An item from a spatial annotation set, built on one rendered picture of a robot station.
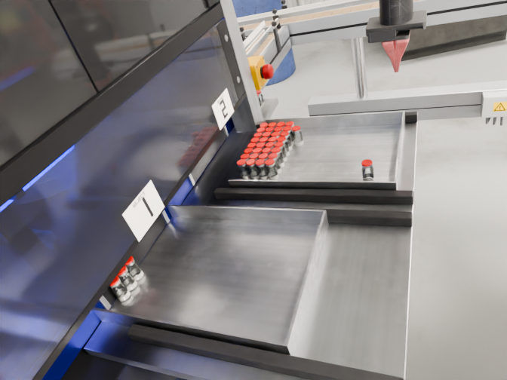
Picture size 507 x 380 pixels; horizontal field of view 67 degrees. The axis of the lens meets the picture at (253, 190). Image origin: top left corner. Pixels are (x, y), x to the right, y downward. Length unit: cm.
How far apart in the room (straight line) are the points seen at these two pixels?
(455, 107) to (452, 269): 67
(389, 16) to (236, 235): 48
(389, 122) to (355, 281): 46
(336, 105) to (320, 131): 89
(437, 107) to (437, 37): 172
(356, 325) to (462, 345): 104
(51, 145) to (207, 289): 33
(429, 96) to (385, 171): 103
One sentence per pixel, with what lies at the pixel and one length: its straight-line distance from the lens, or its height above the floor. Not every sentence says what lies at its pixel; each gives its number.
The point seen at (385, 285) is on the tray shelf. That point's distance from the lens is 62.
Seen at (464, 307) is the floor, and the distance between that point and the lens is 169.
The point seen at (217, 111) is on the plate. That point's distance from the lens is 86.
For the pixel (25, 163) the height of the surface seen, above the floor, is 120.
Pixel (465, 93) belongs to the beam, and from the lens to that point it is 182.
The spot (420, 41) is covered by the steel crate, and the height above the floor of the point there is 18.
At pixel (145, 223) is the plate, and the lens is 66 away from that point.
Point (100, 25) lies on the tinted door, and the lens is 64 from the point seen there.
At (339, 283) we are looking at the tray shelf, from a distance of 62.
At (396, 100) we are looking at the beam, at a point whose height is 54.
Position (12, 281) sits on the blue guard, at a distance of 52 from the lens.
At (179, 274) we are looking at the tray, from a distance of 72.
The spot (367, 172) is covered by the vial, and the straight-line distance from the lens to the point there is 77.
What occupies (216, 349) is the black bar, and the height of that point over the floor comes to 90.
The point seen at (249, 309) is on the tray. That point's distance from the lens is 62.
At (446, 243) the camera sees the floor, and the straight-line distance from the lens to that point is 189.
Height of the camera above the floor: 137
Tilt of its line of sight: 36 degrees down
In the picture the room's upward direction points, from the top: 18 degrees counter-clockwise
